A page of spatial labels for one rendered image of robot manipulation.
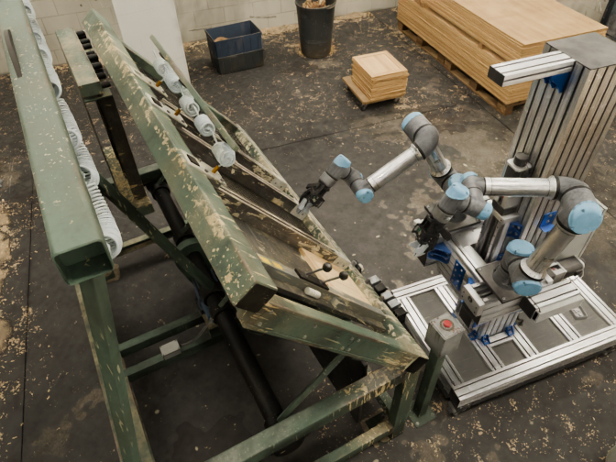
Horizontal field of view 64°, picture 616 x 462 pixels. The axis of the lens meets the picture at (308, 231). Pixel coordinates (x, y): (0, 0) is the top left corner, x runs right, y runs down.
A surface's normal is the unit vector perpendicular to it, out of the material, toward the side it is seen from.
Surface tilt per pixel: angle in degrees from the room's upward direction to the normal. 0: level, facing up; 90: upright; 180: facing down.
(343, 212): 0
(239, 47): 90
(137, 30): 90
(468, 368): 0
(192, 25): 90
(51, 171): 0
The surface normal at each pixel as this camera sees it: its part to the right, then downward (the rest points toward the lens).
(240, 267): -0.57, -0.33
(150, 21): 0.35, 0.66
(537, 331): -0.02, -0.70
